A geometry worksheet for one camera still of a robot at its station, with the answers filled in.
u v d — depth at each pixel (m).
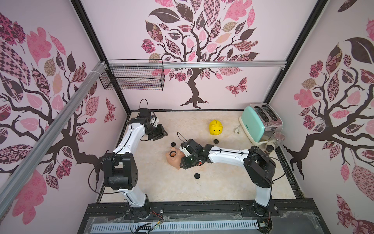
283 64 0.94
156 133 0.76
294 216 0.73
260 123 0.90
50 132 0.53
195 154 0.68
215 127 1.00
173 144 1.00
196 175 0.85
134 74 0.95
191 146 0.69
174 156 0.84
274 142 1.03
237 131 1.06
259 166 0.50
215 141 1.01
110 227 0.70
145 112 0.74
